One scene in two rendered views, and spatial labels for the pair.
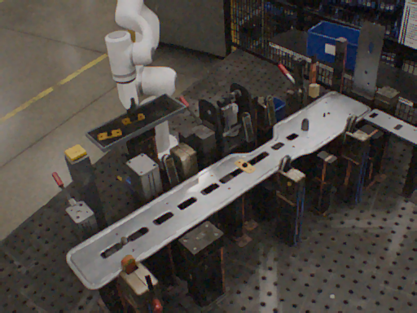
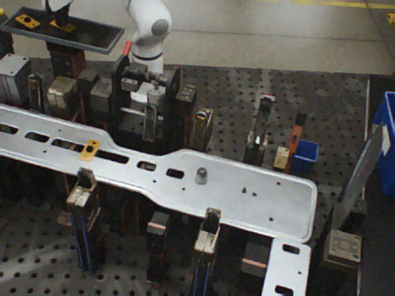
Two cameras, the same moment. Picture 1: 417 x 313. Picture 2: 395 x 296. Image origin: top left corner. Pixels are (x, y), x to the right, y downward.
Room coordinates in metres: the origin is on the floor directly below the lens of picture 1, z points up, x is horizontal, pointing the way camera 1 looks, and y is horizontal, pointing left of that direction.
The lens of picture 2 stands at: (0.93, -1.04, 2.04)
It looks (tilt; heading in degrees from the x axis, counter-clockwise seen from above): 47 degrees down; 49
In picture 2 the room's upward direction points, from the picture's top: 6 degrees clockwise
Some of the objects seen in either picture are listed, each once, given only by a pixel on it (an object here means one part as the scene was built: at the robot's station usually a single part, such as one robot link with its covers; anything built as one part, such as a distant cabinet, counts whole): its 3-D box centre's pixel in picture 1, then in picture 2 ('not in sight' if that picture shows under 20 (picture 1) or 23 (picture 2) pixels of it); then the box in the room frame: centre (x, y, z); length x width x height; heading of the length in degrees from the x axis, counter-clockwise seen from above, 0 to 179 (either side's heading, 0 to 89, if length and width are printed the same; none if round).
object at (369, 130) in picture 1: (366, 157); (248, 284); (1.48, -0.67, 0.84); 0.11 x 0.10 x 0.28; 37
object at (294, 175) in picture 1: (289, 206); (87, 227); (1.20, -0.28, 0.87); 0.12 x 0.09 x 0.35; 37
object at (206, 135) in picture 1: (206, 168); (108, 130); (1.44, 0.02, 0.89); 0.13 x 0.11 x 0.38; 37
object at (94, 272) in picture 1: (242, 170); (83, 151); (1.28, -0.12, 1.00); 1.38 x 0.22 x 0.02; 127
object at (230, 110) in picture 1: (228, 143); (145, 126); (1.52, -0.08, 0.94); 0.18 x 0.13 x 0.49; 127
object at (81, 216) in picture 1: (91, 246); not in sight; (1.07, 0.44, 0.88); 0.11 x 0.10 x 0.36; 37
